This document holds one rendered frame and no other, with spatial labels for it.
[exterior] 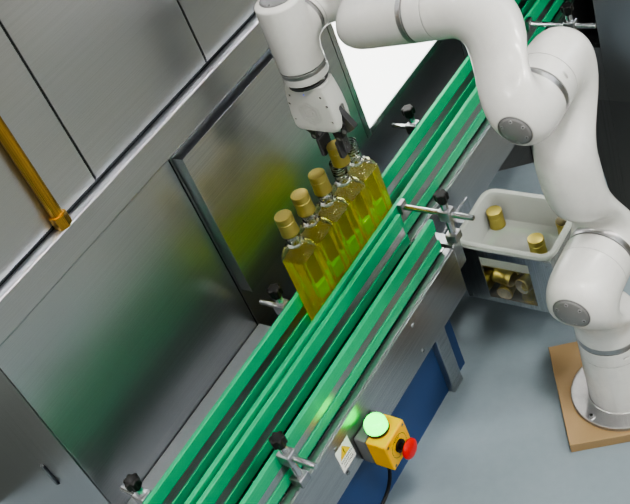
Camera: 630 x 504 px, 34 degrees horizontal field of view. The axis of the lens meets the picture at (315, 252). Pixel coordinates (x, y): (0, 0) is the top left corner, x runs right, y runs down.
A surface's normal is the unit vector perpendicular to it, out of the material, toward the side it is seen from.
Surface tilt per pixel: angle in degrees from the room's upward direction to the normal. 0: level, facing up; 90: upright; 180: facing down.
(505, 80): 44
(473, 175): 90
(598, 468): 0
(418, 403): 90
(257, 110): 90
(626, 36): 90
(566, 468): 0
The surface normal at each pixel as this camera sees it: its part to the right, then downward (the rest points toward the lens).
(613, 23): -0.51, 0.70
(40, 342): 0.80, 0.16
